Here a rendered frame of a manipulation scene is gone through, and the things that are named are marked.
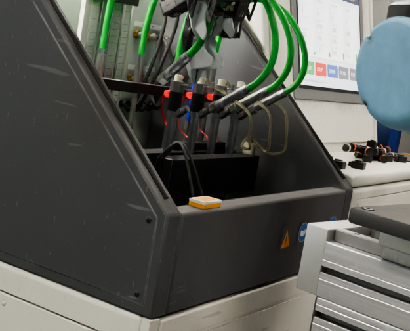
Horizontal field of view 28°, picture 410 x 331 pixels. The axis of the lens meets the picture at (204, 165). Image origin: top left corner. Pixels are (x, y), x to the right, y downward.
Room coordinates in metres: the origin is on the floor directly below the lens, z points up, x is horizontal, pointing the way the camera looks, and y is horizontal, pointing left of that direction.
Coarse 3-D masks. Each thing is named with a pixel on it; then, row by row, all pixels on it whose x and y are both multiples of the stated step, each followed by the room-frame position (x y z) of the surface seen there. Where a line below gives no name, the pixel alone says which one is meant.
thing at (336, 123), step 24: (288, 0) 2.03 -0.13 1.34; (264, 24) 1.92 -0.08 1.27; (264, 48) 1.91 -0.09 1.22; (312, 120) 2.09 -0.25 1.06; (336, 120) 2.22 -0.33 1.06; (360, 120) 2.37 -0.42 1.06; (336, 144) 2.22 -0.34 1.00; (360, 144) 2.37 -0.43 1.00; (360, 192) 1.79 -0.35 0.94; (384, 192) 1.93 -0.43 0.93; (408, 192) 2.08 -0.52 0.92
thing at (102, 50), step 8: (112, 0) 1.69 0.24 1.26; (112, 8) 1.70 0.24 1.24; (104, 16) 1.70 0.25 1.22; (104, 24) 1.70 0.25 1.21; (208, 24) 1.40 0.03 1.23; (104, 32) 1.70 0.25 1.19; (208, 32) 1.40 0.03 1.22; (104, 40) 1.70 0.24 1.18; (200, 40) 1.41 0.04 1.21; (104, 48) 1.70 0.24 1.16; (192, 48) 1.42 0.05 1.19; (200, 48) 1.42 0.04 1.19; (192, 56) 1.43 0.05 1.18
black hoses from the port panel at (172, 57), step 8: (176, 24) 1.91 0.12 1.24; (160, 32) 1.88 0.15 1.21; (160, 40) 1.87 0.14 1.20; (168, 48) 1.90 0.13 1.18; (176, 48) 1.93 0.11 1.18; (152, 64) 1.87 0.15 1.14; (160, 64) 1.90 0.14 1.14; (168, 64) 1.93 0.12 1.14; (144, 80) 1.88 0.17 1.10; (152, 80) 1.90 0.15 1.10; (144, 96) 1.90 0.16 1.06; (152, 96) 1.87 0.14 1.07; (120, 104) 1.90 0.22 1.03; (128, 104) 1.92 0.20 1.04; (136, 104) 1.94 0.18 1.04; (144, 104) 1.96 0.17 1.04; (152, 104) 1.86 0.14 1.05; (160, 104) 1.90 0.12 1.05
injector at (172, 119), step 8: (176, 88) 1.59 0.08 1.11; (176, 96) 1.59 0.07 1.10; (168, 104) 1.59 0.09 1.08; (176, 104) 1.59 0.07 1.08; (168, 112) 1.59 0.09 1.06; (176, 112) 1.59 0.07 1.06; (184, 112) 1.58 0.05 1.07; (168, 120) 1.59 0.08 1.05; (168, 128) 1.59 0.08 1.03; (168, 136) 1.59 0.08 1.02; (168, 144) 1.59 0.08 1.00
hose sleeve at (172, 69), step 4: (180, 56) 1.45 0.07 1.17; (184, 56) 1.44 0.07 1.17; (188, 56) 1.43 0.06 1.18; (176, 60) 1.45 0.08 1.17; (180, 60) 1.45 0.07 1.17; (184, 60) 1.44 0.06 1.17; (188, 60) 1.44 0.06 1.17; (172, 64) 1.47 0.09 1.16; (176, 64) 1.45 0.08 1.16; (180, 64) 1.45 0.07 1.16; (184, 64) 1.45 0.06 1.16; (168, 68) 1.47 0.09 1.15; (172, 68) 1.46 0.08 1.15; (176, 68) 1.46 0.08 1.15; (180, 68) 1.46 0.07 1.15; (164, 72) 1.48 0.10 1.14; (168, 72) 1.47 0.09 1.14; (172, 72) 1.47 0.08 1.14; (176, 72) 1.47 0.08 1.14; (164, 76) 1.48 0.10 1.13; (168, 76) 1.48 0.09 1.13; (172, 76) 1.48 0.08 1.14
